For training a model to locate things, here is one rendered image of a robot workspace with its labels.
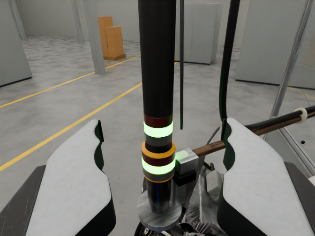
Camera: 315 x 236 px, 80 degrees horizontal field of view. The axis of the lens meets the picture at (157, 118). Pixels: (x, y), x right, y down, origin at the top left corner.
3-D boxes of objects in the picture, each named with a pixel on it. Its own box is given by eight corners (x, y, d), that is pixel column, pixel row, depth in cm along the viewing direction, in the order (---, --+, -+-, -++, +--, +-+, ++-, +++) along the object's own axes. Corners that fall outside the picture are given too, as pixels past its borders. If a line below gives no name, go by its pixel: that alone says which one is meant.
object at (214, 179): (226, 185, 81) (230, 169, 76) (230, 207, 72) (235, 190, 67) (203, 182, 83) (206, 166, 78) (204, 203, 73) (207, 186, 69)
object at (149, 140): (164, 128, 25) (164, 120, 25) (177, 142, 23) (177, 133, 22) (140, 135, 24) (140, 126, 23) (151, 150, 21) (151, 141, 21)
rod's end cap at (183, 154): (183, 158, 29) (183, 147, 28) (190, 166, 27) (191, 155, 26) (171, 161, 28) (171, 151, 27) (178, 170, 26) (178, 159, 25)
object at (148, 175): (165, 155, 28) (165, 148, 28) (180, 174, 25) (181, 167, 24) (138, 164, 27) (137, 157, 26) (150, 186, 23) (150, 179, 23)
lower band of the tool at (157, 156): (165, 157, 29) (165, 131, 26) (180, 176, 25) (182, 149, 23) (138, 166, 27) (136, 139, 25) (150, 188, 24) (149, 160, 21)
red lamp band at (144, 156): (165, 141, 27) (165, 134, 26) (182, 159, 24) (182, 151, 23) (137, 149, 25) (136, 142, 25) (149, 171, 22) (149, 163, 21)
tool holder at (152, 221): (177, 181, 35) (180, 137, 30) (200, 213, 29) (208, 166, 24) (131, 200, 32) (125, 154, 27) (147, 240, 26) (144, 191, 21)
